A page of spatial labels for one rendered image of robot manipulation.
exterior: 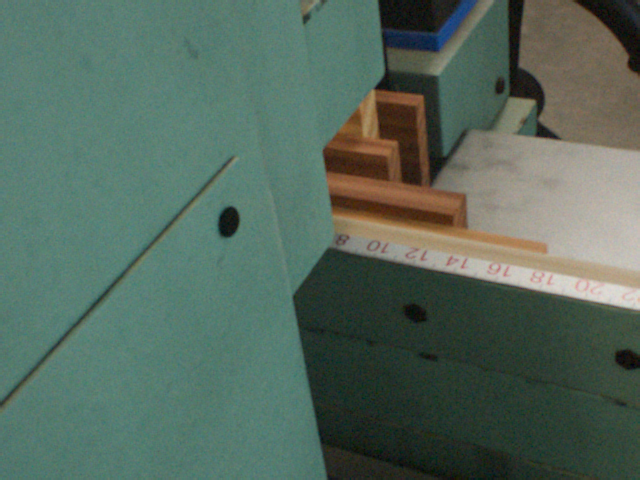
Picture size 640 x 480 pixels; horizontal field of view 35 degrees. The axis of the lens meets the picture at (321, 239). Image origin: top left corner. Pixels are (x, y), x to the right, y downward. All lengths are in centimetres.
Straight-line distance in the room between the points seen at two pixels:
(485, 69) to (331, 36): 25
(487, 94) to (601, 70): 192
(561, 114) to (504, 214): 186
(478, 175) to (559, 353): 18
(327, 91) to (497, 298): 12
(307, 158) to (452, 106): 27
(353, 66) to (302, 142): 12
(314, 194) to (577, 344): 15
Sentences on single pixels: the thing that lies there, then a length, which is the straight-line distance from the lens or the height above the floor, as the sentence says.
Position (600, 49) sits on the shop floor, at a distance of 272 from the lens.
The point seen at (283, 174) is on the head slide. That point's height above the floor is 105.
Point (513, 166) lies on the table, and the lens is 63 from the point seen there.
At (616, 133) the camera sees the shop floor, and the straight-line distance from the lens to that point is 237.
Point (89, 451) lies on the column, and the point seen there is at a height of 109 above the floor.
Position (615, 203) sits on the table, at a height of 90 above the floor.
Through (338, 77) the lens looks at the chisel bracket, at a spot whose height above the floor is 103.
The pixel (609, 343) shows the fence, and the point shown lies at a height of 93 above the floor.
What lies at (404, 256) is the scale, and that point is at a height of 96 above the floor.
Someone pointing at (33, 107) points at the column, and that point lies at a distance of 19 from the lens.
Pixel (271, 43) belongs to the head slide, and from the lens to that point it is 35.
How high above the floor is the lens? 125
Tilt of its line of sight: 37 degrees down
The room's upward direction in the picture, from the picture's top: 9 degrees counter-clockwise
